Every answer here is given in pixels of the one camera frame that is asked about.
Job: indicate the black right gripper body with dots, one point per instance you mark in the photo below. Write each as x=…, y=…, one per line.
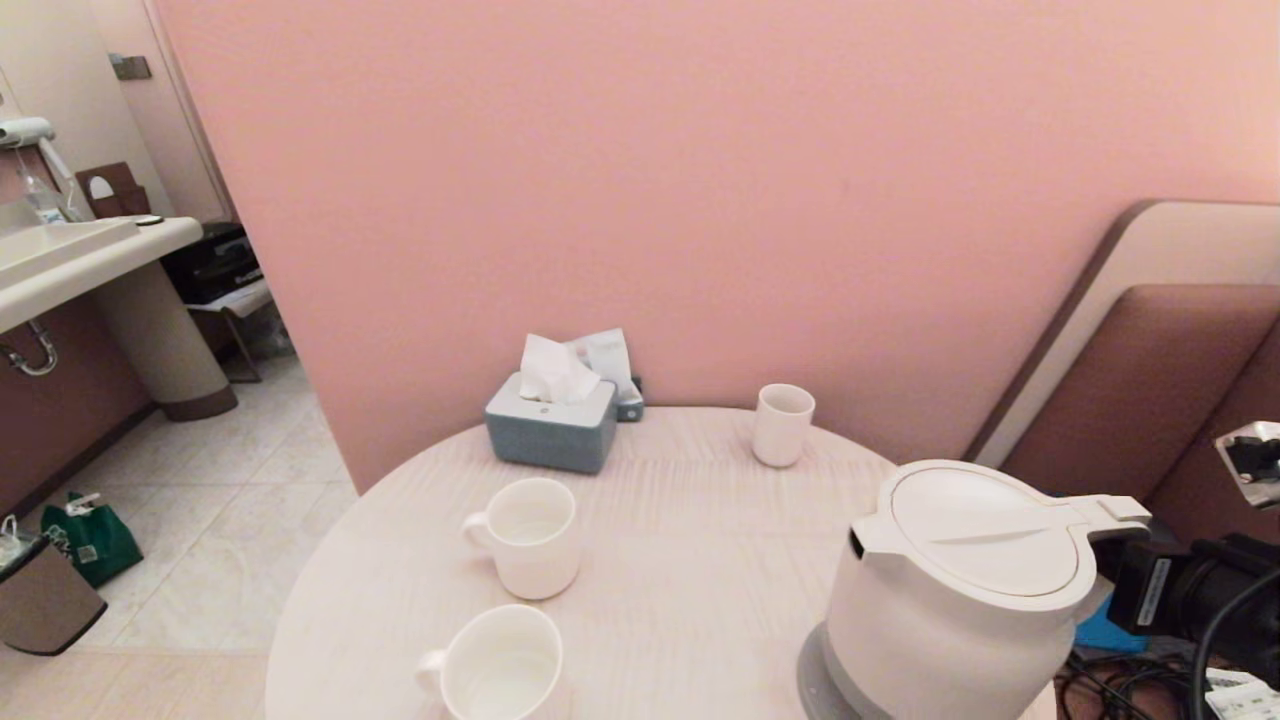
x=1180, y=590

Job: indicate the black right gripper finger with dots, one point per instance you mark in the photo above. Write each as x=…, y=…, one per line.
x=1112, y=562

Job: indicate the white electric kettle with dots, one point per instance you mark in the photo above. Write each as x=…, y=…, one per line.
x=950, y=600

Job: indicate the clear plastic container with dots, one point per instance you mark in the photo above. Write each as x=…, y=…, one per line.
x=44, y=203

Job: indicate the white printed paper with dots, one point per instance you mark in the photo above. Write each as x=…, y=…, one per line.
x=1245, y=695

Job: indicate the grey round kettle base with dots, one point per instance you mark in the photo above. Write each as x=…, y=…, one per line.
x=815, y=680

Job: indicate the small grey-blue sachet holder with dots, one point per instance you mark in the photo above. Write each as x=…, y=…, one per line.
x=631, y=406

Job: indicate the grey-blue tissue box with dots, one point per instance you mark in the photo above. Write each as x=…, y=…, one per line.
x=550, y=438

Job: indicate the white ribbed mug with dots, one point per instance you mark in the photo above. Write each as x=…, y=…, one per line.
x=535, y=558

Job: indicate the white tissue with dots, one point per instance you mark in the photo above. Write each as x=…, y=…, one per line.
x=550, y=373

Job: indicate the white smooth mug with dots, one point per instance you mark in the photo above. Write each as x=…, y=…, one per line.
x=498, y=665

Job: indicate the luggage rack stool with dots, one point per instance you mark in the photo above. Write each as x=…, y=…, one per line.
x=240, y=303

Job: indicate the green shopping bag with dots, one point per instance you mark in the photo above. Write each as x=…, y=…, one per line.
x=95, y=543

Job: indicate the beige door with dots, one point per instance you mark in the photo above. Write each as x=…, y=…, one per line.
x=185, y=128

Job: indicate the brown tissue holder box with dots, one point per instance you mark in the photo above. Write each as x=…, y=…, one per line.
x=125, y=197

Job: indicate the brown waste bin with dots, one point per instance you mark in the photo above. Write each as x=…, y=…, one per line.
x=45, y=603

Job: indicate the cream sink counter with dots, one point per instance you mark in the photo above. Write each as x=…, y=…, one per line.
x=70, y=258

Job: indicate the chrome drain pipe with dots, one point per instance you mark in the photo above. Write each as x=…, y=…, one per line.
x=42, y=350

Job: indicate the grey metal door plate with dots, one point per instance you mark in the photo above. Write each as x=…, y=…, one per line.
x=133, y=67

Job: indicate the white hair dryer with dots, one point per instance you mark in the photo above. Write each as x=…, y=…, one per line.
x=28, y=131

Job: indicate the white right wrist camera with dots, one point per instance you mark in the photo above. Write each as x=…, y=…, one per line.
x=1250, y=465

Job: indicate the cream sink pedestal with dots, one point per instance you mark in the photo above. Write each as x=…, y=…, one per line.
x=165, y=343

